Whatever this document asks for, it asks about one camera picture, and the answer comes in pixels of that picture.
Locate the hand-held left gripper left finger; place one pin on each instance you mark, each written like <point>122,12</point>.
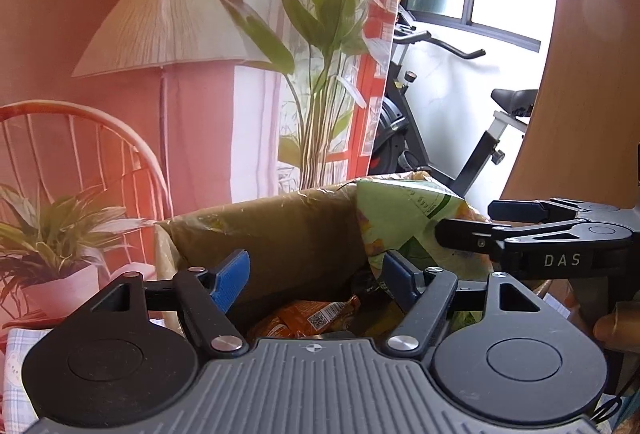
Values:
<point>232,279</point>

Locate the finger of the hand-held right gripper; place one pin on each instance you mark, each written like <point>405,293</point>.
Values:
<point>465,234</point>
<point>520,210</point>

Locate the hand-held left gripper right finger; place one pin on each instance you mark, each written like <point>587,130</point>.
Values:
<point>400,276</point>

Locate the green snack bag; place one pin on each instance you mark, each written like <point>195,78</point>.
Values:
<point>400,219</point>

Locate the yellow-green plastic bag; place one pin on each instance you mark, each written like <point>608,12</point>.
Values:
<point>280,234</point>

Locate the orange snack packet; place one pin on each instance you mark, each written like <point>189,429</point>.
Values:
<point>295,319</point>

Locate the person's right hand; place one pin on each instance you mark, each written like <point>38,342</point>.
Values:
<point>617,329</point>

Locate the black exercise bike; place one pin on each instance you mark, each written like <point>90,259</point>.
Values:
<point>400,133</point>

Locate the wooden board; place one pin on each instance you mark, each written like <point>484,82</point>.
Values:
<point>590,88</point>

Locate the checked tablecloth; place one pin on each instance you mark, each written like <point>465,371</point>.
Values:
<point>17,364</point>

